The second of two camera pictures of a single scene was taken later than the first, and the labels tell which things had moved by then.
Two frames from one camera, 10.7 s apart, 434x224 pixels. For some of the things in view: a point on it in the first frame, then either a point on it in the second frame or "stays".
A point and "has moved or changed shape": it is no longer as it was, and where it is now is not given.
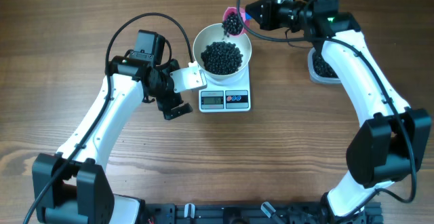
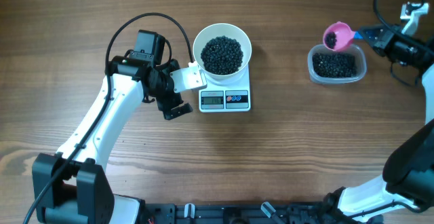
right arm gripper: x=266 y=21 to x=378 y=45
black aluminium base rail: x=253 y=214 stays
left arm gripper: x=168 y=66 stays
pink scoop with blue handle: x=232 y=24 has moved or changed shape
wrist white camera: x=189 y=78 stays
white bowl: x=219 y=55 stays
